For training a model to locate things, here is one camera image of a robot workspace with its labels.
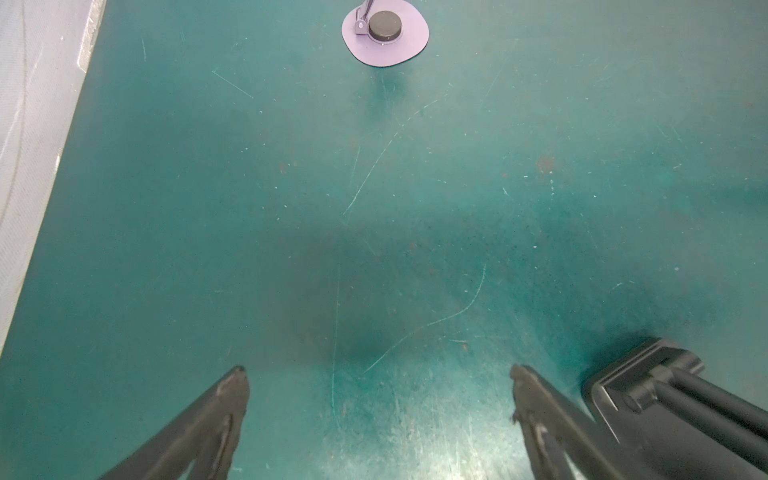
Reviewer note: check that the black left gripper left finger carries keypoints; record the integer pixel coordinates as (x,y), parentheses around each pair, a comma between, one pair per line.
(200,442)

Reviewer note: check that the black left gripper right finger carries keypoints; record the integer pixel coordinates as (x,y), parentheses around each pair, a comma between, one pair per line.
(559,438)

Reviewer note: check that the black folding stand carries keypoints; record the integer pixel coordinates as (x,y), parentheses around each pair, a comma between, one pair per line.
(654,402)

